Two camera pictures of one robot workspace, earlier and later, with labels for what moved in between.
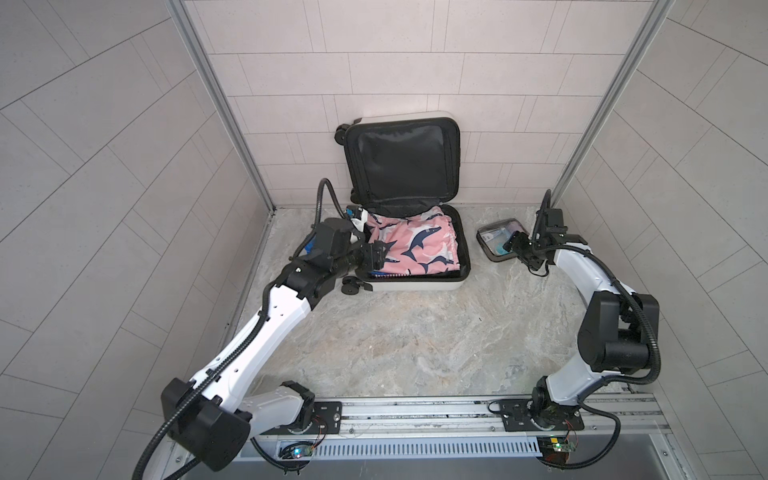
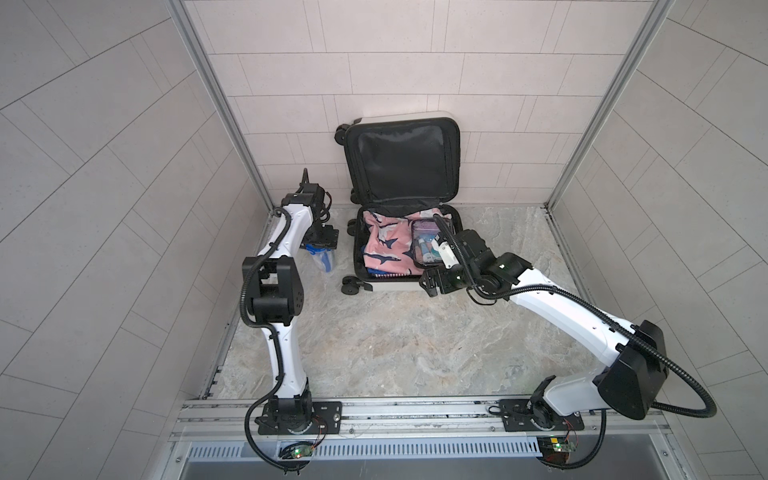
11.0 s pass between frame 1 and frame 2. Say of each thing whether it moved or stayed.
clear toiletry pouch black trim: moved
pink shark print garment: stayed
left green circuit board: stayed
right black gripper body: moved
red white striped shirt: stayed
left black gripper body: moved
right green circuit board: stayed
